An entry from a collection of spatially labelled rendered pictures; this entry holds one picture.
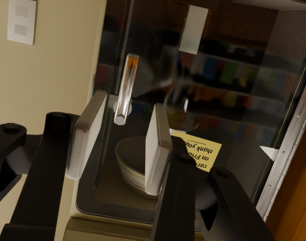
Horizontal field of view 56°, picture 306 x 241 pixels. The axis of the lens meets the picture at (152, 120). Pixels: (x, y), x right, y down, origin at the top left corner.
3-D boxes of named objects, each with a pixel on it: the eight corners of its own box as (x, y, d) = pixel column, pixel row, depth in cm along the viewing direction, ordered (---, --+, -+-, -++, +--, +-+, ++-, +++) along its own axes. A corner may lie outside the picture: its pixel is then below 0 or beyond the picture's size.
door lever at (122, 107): (125, 47, 38) (144, 51, 38) (111, 114, 41) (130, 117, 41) (122, 51, 33) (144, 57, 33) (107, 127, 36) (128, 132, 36)
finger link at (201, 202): (171, 178, 13) (235, 191, 13) (164, 133, 17) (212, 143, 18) (163, 205, 13) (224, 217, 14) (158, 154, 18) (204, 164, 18)
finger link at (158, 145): (158, 143, 14) (173, 147, 14) (155, 101, 21) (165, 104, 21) (144, 194, 15) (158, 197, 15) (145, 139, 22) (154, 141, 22)
